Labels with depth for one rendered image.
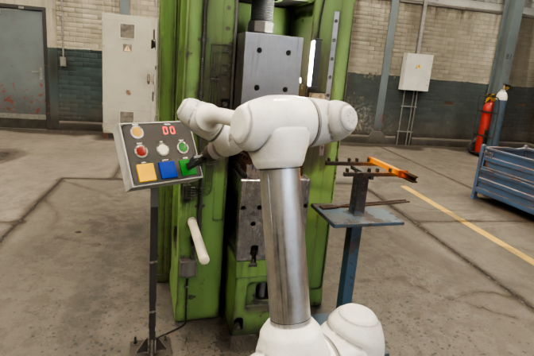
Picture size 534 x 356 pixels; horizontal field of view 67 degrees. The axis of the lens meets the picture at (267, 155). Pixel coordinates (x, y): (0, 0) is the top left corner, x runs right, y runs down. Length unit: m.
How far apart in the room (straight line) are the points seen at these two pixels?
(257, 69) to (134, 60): 5.46
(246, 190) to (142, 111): 5.50
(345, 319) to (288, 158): 0.45
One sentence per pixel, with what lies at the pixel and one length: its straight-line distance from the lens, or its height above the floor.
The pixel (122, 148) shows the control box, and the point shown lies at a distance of 1.77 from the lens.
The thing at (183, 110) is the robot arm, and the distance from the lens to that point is 1.46.
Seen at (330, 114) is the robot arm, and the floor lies 1.38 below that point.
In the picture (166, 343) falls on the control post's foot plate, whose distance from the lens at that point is 2.41.
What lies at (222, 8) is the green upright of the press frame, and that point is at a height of 1.74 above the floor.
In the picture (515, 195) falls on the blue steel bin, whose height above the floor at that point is 0.24.
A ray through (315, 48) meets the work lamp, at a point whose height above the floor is 1.59.
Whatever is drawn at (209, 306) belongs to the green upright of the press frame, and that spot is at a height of 0.09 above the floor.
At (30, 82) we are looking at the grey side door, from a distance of 8.44.
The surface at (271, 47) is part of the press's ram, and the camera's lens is 2.03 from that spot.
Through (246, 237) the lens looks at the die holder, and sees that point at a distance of 2.14.
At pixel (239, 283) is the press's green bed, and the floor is 0.33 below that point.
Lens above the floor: 1.49
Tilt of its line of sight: 13 degrees down
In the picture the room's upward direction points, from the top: 5 degrees clockwise
